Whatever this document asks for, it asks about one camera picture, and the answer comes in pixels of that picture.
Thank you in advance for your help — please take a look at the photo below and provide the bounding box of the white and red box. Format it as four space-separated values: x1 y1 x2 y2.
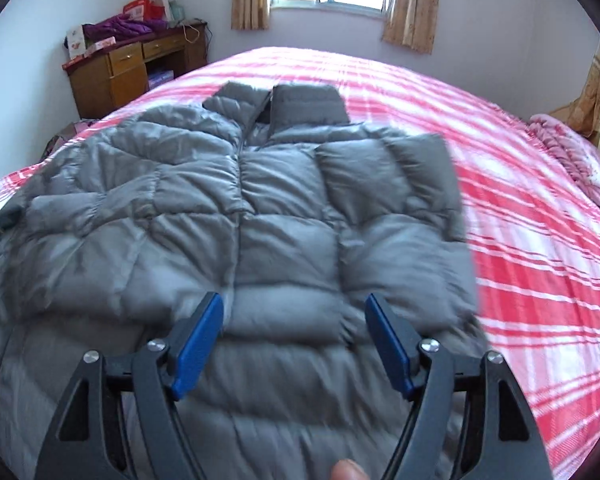
66 27 117 58

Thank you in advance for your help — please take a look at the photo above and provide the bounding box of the long yellow patterned curtain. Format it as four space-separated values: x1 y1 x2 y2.
567 40 600 136

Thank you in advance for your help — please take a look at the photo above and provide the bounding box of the white and red bag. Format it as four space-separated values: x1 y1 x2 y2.
147 0 173 23

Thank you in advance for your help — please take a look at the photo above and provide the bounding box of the pink floral quilt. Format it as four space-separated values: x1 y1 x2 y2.
527 114 600 221

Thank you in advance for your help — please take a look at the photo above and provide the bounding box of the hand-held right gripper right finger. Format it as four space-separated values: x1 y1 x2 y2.
364 293 553 480

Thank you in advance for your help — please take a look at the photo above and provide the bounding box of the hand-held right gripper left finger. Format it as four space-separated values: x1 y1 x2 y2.
32 291 225 480

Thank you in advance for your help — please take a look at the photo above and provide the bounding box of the red plaid bed sheet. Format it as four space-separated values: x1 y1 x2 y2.
0 46 600 480

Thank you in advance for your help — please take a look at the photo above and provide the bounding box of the wooden desk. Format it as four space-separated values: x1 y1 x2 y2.
62 21 208 120

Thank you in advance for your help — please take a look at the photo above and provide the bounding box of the grey puffer jacket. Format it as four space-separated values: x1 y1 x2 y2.
0 81 491 480

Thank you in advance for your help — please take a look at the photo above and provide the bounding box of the person's right hand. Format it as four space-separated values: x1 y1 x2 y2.
330 458 368 480

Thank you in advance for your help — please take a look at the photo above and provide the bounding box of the red paper bag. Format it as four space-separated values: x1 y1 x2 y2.
123 0 153 21

